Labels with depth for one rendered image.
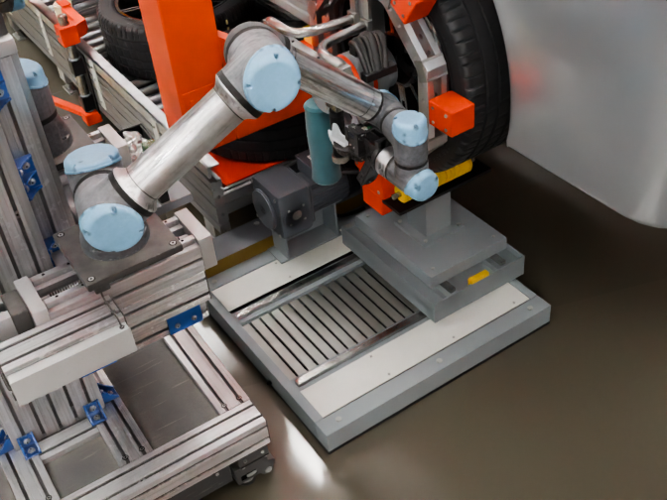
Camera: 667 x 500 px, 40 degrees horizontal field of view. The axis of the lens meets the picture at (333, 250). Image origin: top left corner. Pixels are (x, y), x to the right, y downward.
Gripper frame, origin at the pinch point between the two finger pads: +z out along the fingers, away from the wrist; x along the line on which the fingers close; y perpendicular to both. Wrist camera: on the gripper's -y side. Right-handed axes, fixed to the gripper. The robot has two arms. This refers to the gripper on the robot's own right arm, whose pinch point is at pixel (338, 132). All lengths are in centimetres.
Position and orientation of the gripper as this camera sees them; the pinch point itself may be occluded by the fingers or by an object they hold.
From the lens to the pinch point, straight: 227.7
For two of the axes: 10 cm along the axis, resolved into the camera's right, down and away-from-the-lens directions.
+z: -5.6, -4.9, 6.7
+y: -0.8, -7.7, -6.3
